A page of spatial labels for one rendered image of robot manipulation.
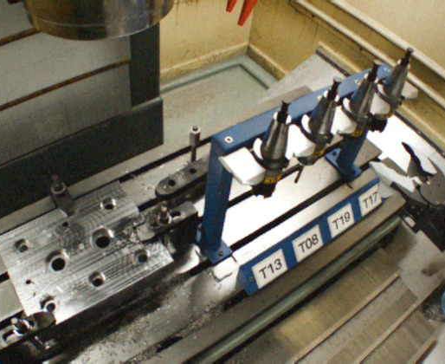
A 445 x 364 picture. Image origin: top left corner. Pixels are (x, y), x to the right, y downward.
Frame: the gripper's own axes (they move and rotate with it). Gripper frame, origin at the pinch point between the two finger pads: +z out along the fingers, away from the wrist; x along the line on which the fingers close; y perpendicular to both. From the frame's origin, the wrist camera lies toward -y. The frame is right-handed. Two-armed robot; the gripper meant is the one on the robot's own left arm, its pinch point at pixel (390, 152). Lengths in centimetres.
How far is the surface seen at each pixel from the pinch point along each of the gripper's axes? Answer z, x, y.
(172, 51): 101, 16, 48
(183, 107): 85, 12, 64
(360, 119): 7.6, -2.0, -2.6
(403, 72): 9.2, 10.0, -8.7
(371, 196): 1.5, 11.8, 25.0
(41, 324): 12, -66, 19
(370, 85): 9.2, -0.9, -9.1
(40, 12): 17, -51, -32
